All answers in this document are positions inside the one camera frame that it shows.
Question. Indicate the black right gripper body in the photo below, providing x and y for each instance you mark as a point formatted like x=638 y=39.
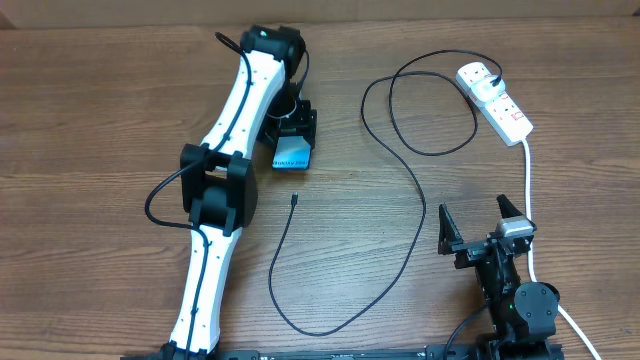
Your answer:
x=491 y=271

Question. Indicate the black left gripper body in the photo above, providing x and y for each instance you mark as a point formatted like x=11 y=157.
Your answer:
x=299 y=121

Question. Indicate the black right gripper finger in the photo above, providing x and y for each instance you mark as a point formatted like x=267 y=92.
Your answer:
x=449 y=236
x=507 y=208

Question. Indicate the blue Galaxy smartphone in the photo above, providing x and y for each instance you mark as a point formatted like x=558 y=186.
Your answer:
x=292 y=153

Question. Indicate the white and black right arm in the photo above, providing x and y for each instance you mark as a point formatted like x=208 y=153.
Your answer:
x=522 y=313

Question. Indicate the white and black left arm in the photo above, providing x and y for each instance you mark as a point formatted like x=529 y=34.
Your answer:
x=218 y=183

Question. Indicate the white charger plug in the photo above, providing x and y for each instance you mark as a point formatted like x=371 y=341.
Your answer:
x=488 y=88

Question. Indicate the white power strip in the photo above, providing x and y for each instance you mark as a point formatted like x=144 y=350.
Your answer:
x=503 y=114

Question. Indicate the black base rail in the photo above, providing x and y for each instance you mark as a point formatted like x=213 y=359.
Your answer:
x=430 y=352

